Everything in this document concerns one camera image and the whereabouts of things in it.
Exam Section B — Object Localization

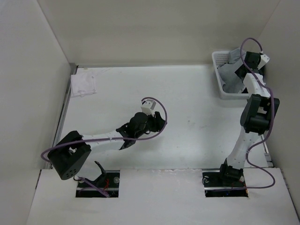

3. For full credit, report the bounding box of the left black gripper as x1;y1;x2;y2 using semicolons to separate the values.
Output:
135;110;166;138

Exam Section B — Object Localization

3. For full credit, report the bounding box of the grey tank top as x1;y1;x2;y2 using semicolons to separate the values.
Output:
217;48;246;94

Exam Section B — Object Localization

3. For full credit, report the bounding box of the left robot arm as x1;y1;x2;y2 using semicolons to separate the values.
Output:
47;112;167;187

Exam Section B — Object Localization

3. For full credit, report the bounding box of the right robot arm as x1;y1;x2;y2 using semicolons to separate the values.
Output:
217;52;280;187

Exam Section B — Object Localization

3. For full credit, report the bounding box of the black tank top in basket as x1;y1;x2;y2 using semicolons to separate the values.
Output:
241;67;265;94

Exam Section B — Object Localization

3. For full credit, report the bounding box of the folded white tank top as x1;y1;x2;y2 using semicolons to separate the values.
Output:
71;73;97;97

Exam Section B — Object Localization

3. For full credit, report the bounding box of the white plastic laundry basket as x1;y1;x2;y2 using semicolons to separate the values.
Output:
211;50;249;100

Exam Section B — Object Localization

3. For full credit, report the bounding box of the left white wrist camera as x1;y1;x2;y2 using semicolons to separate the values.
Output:
141;99;157;117

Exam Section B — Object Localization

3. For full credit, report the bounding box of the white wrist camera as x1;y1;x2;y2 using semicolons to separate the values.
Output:
257;53;270;70
141;99;157;117

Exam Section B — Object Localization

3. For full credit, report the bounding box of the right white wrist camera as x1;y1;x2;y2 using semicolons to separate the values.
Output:
257;53;270;70

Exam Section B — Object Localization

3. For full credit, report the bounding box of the left metal table rail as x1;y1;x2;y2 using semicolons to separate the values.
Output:
52;63;78;146

